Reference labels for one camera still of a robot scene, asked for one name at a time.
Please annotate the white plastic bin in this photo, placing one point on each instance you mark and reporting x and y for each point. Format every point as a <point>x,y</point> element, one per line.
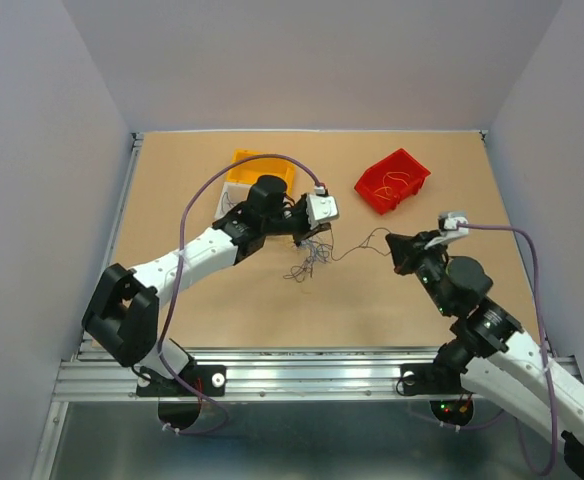
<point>231,195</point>

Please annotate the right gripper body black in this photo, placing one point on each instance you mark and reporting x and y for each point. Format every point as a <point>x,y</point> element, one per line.
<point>428,262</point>

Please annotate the red plastic bin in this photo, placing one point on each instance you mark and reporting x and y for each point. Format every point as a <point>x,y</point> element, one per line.
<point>385,184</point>

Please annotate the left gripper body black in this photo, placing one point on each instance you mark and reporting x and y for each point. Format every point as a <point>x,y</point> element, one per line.
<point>291,220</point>

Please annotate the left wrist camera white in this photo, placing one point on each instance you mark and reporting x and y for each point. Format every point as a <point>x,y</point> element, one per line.
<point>321,209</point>

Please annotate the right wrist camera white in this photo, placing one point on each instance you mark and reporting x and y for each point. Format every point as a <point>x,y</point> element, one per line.
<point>452,226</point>

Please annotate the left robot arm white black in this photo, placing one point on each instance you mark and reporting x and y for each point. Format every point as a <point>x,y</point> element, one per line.
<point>122,315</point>

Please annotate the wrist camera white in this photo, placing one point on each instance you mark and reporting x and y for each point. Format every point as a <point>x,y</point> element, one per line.
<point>452,226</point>
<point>321,209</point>

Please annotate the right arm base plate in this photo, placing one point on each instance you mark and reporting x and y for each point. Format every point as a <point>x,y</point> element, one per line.
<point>428,379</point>

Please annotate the yellow plastic bin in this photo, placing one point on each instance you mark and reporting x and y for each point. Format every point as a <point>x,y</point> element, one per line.
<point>249,172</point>

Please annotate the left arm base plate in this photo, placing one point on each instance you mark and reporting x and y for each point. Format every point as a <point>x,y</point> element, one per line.
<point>207,379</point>

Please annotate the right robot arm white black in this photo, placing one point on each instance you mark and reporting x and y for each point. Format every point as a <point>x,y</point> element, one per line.
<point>491,352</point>

